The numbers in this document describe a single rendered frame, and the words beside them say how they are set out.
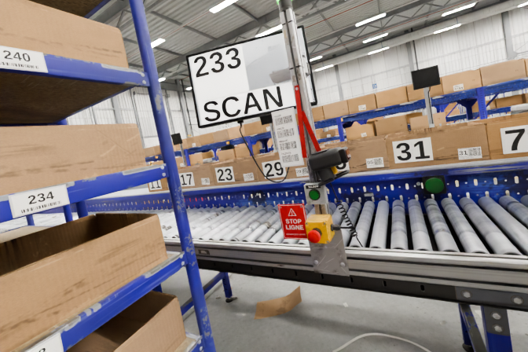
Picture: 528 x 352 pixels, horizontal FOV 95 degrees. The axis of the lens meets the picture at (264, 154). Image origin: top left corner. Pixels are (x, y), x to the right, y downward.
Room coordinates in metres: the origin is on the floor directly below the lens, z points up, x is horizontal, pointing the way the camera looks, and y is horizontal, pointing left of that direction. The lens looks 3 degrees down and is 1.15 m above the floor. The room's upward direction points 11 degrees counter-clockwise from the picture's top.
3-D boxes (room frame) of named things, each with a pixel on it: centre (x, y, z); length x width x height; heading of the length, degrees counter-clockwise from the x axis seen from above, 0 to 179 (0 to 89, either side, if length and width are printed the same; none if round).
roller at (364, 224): (1.01, -0.37, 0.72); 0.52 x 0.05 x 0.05; 151
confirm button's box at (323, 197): (0.79, -0.14, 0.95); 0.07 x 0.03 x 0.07; 61
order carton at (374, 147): (1.45, -0.52, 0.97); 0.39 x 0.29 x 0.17; 61
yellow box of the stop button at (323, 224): (0.74, -0.16, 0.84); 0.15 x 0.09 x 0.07; 61
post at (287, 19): (0.81, -0.16, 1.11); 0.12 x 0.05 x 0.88; 61
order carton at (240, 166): (1.84, 0.17, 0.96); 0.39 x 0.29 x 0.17; 60
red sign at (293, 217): (0.83, -0.09, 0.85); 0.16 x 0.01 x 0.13; 61
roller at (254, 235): (1.24, 0.03, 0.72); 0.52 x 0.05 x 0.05; 151
